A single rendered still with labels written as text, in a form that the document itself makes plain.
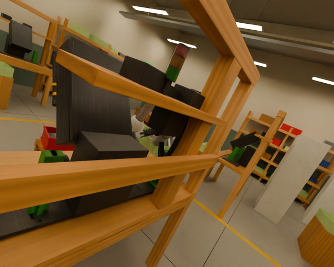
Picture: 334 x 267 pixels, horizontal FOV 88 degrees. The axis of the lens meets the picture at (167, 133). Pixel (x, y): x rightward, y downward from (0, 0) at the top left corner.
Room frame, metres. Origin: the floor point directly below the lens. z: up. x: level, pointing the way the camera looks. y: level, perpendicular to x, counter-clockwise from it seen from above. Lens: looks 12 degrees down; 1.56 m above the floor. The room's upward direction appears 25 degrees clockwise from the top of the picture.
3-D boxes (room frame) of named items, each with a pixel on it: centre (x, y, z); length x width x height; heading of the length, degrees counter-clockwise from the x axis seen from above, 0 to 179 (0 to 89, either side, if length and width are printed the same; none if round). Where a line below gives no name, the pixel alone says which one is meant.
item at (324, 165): (6.41, -3.94, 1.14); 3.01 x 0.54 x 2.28; 60
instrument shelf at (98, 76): (0.83, 0.04, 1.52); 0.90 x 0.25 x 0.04; 145
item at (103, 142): (0.81, 0.20, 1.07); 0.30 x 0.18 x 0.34; 145
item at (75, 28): (6.30, 3.18, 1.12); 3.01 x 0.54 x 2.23; 150
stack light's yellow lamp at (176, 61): (0.70, 0.08, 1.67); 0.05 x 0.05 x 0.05
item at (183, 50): (0.70, 0.08, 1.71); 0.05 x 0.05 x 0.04
